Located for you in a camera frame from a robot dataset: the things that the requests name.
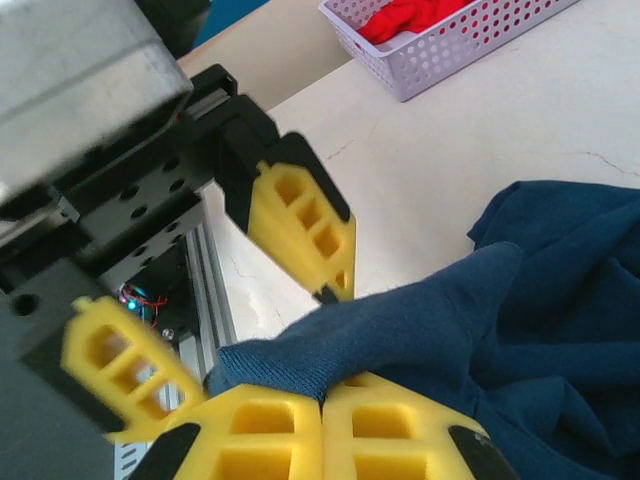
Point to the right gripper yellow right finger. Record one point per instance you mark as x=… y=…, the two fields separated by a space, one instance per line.
x=340 y=450

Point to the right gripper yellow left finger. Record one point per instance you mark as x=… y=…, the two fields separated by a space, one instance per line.
x=215 y=450

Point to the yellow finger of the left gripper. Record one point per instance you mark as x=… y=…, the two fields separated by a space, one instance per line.
x=300 y=225
x=85 y=345

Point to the navy blue t-shirt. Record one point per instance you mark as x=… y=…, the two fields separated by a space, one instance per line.
x=500 y=325

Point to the lavender plastic basket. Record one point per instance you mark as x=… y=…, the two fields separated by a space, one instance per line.
x=425 y=60

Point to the red cloth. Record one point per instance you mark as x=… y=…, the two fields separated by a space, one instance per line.
x=400 y=20

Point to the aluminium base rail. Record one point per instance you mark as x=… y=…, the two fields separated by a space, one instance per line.
x=215 y=300

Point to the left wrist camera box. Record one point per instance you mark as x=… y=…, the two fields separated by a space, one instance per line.
x=75 y=75

